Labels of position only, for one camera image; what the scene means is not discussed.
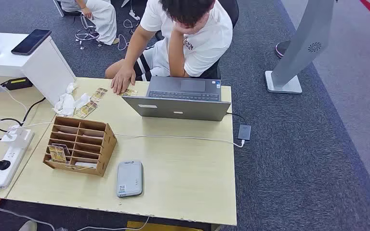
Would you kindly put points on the person's right hand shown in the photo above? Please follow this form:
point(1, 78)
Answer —
point(122, 78)

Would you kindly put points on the person's right forearm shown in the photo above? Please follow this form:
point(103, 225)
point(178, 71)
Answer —
point(137, 44)

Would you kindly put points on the black smartphone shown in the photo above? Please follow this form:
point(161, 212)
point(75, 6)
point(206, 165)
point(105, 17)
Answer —
point(31, 41)

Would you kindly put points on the yellow room key card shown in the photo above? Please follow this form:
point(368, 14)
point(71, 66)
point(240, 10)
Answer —
point(57, 154)

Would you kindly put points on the white floor power strip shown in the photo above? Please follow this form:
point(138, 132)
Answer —
point(134, 15)

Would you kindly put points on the black adapter yellow label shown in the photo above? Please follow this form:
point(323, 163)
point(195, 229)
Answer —
point(17, 83)

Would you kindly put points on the yellow patterned ID card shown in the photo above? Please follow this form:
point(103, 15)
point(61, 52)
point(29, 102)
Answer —
point(130, 93)

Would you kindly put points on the round black base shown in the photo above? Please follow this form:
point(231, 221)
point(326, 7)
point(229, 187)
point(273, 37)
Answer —
point(280, 49)

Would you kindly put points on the wooden card organizer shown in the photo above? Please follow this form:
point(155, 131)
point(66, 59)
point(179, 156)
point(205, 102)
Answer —
point(106, 143)

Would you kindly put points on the dark grey USB hub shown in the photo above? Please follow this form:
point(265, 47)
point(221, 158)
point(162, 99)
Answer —
point(244, 132)

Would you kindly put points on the grey kiosk stand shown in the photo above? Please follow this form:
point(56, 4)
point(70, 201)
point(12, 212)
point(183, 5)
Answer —
point(303, 44)

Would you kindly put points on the chrome stool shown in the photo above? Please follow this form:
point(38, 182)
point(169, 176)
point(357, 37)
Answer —
point(87, 33)

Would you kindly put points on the white charger adapter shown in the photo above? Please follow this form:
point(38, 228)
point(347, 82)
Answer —
point(17, 137)

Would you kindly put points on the crumpled white tissue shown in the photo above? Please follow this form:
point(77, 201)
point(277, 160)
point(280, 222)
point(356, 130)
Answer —
point(65, 103)

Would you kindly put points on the black office chair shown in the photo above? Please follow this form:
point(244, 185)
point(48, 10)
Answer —
point(231, 9)

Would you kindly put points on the grey laptop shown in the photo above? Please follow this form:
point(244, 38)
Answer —
point(178, 110)

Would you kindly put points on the person's left forearm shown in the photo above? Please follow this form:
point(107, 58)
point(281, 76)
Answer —
point(177, 54)

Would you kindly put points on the white room key card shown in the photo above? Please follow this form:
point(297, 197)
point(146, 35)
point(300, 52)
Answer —
point(86, 165)

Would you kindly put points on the person's left hand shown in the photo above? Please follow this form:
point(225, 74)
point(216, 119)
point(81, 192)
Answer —
point(188, 31)

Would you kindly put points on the person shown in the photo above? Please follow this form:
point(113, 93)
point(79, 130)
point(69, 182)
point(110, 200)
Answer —
point(204, 41)
point(103, 19)

